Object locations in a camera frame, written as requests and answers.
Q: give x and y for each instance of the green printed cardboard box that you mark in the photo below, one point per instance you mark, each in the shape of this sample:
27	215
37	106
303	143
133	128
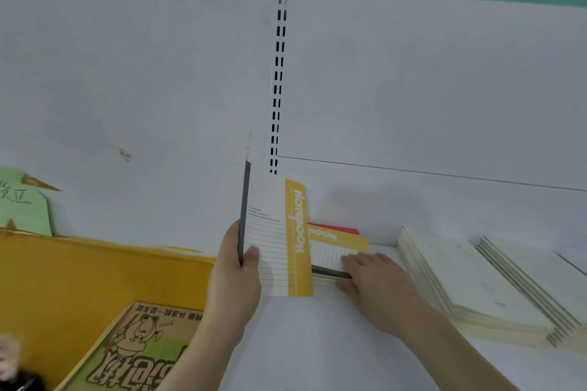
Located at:
137	354

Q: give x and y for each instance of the white slotted shelf upright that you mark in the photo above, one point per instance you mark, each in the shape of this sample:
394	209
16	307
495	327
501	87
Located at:
277	83

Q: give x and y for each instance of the white metal shelf board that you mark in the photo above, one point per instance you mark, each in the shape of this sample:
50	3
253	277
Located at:
321	349

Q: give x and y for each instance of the person's right forearm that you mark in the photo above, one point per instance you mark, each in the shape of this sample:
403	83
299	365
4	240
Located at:
458	354

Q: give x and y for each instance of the plain cream notebook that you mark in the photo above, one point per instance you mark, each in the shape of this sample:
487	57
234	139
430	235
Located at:
468	276

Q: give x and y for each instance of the person's left forearm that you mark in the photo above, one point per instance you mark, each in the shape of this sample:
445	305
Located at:
202	354

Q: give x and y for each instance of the green paper sign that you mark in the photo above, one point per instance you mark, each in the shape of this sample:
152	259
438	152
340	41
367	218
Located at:
23	203

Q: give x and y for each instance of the yellow plastic bin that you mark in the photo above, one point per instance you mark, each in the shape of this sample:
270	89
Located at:
69	285

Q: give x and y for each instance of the white shelf back panel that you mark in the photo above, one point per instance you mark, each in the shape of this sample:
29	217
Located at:
435	83

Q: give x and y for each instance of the yellow-striped white notebook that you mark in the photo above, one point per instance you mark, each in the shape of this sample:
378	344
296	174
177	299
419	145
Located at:
270	221

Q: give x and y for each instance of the person's left hand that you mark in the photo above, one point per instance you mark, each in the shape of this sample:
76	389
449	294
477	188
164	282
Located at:
234	290

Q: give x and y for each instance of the stack of cream notebooks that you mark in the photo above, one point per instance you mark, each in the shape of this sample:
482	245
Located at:
541	276

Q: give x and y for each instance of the black basket of items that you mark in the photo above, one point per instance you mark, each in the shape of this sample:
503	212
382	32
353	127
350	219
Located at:
9	354

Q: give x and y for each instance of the person's right hand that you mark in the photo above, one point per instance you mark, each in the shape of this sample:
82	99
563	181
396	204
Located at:
385	294

